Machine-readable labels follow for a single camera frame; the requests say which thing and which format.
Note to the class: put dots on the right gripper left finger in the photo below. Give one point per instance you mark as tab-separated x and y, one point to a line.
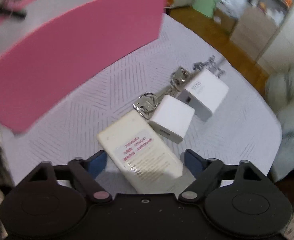
86	171

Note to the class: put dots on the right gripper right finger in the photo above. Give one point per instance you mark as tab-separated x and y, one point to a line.
206	173

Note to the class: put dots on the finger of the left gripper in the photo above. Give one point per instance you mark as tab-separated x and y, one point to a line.
5	12

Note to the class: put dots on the pink storage box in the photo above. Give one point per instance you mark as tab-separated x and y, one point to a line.
63	43

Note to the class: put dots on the cream remote control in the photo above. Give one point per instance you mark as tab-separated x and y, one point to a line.
141	155

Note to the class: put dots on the small white charger cube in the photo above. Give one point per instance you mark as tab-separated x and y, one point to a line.
172	119

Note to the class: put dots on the white 90W charger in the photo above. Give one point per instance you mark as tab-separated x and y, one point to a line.
204	93

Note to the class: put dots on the silver key bunch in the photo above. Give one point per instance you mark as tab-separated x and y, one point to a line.
147	103

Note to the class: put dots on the white patterned tablecloth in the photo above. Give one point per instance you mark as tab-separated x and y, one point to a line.
243	127

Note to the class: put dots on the grey puffer jacket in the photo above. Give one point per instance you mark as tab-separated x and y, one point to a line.
279	94

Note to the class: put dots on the cardboard box on floor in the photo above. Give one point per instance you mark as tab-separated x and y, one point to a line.
225	21

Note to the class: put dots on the wooden shelf cabinet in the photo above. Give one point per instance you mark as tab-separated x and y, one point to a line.
259	24

